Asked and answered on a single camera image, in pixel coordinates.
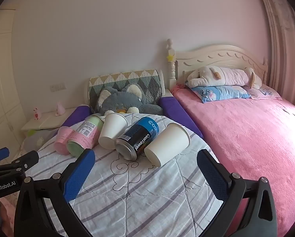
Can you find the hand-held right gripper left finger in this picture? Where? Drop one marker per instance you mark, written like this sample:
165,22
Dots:
80,171

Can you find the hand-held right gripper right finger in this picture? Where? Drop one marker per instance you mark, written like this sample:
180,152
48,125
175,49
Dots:
211,175

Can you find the pink cup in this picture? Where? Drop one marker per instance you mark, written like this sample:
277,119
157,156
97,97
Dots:
62,140

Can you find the white paper cup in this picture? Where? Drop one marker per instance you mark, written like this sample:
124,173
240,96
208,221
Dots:
111,132
167,144

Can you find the pink cloth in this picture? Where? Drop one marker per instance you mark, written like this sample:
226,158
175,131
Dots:
4,209

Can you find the grey cloth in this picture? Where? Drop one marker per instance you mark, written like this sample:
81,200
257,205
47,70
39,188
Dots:
38,138

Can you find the pink and green can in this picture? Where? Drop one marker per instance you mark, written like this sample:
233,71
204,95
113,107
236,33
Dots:
84,134

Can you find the white nightstand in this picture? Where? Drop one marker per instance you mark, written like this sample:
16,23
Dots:
46,121

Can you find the pink heart figurine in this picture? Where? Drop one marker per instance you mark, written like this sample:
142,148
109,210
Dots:
37,113

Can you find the pink fleece blanket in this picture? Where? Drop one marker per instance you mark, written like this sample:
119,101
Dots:
248,140

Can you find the purple bed bumper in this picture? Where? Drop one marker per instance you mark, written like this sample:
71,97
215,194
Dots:
72,117
180,114

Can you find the pink rabbit figurine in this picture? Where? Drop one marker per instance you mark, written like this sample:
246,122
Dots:
60,109

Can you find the blue and black can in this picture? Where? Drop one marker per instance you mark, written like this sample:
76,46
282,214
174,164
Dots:
137,140

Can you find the cream wardrobe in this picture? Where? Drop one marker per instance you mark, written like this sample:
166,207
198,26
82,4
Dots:
1,79

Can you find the blue printed pillow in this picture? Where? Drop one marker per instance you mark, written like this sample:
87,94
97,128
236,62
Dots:
219,93

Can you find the grey plush toy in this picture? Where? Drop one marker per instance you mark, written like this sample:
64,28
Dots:
127,101

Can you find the pink printed pillow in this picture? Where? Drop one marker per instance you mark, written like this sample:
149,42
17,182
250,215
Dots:
265,92

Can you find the white and pink plush toy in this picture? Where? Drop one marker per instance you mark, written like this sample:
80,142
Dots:
224,76

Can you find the quilted diamond pattern cover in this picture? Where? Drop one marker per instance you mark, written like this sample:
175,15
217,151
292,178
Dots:
147,84

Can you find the cream wooden bed headboard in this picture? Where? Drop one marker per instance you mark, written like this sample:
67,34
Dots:
211,56

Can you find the yellow star decoration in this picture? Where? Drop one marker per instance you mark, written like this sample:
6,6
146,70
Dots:
171,57

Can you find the pale patterned curtain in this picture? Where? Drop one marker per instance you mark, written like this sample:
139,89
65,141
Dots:
283,42

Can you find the white wall socket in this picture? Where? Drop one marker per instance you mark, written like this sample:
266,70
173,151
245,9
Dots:
58,87

